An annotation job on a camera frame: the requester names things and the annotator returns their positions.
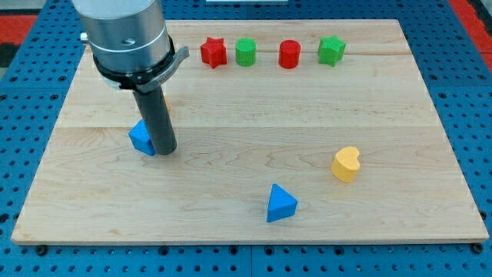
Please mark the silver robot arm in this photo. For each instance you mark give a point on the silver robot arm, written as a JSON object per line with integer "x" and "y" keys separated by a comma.
{"x": 130, "y": 42}

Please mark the yellow heart block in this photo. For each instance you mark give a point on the yellow heart block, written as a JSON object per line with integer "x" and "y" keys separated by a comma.
{"x": 346, "y": 165}

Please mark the blue cube block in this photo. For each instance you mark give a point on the blue cube block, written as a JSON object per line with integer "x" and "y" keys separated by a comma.
{"x": 140, "y": 139}

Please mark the wooden board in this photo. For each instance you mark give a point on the wooden board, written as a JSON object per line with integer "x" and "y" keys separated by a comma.
{"x": 242, "y": 129}

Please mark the blue triangle block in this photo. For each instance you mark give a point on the blue triangle block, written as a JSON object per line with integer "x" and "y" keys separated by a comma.
{"x": 281, "y": 204}

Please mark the green cylinder block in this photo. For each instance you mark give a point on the green cylinder block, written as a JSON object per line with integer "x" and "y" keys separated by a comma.
{"x": 245, "y": 51}

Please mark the red star block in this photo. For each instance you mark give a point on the red star block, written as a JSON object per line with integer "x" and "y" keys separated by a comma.
{"x": 214, "y": 52}

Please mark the red cylinder block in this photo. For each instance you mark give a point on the red cylinder block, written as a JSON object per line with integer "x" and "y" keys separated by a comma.
{"x": 289, "y": 54}

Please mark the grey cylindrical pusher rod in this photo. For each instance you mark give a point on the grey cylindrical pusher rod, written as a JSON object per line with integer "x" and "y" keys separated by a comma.
{"x": 154, "y": 112}

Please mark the green star block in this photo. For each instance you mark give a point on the green star block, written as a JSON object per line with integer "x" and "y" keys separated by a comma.
{"x": 330, "y": 50}

